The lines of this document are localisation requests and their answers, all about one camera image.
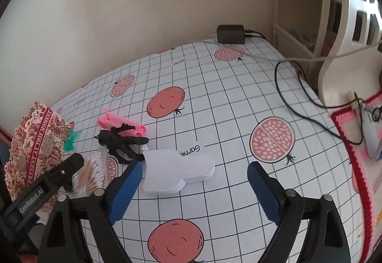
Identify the pink plastic clip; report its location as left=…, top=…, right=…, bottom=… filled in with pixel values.
left=97, top=111, right=147, bottom=138

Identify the white foam piece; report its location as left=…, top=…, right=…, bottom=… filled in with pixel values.
left=143, top=148, right=215, bottom=196

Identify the smartphone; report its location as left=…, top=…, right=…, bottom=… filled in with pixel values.
left=362, top=108, right=382, bottom=162

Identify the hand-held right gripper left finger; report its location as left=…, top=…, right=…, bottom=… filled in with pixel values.
left=39, top=161, right=143, bottom=263

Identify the green plastic clip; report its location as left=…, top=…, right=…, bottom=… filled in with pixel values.
left=63, top=129, right=82, bottom=152

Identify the bundle of cotton swabs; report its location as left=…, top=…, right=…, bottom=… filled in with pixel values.
left=72, top=151, right=106, bottom=196

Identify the pink floral storage box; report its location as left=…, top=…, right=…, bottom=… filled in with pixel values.
left=4, top=101, right=75, bottom=201

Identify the black cable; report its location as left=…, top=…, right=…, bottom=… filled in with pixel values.
left=243, top=30, right=366, bottom=146

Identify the black power adapter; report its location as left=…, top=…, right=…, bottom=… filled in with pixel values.
left=217, top=25, right=246, bottom=44

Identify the black claw hair clip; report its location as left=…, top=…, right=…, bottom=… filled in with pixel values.
left=95, top=123, right=149, bottom=165

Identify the checked pomegranate cloth desktop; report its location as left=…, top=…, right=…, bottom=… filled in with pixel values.
left=0, top=38, right=382, bottom=263

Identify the white cable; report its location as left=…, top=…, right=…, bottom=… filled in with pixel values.
left=204, top=33, right=382, bottom=60

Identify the white desk shelf organizer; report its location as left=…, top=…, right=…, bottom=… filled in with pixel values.
left=269, top=0, right=382, bottom=108

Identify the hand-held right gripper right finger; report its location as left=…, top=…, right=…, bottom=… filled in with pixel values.
left=247, top=161, right=352, bottom=263

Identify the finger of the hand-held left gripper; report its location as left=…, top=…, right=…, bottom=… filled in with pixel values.
left=42, top=153, right=85, bottom=192

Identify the pink red crochet mat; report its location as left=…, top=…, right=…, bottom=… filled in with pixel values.
left=330, top=94, right=382, bottom=240

